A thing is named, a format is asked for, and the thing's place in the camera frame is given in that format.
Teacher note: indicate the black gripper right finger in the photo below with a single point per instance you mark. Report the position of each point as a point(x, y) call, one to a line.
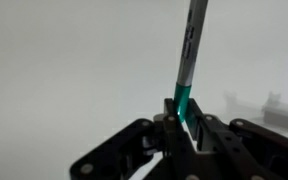
point(246, 151)

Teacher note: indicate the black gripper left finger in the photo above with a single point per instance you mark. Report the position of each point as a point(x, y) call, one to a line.
point(123, 154)

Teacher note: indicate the green capped marker pen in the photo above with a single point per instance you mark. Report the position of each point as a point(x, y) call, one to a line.
point(191, 42)

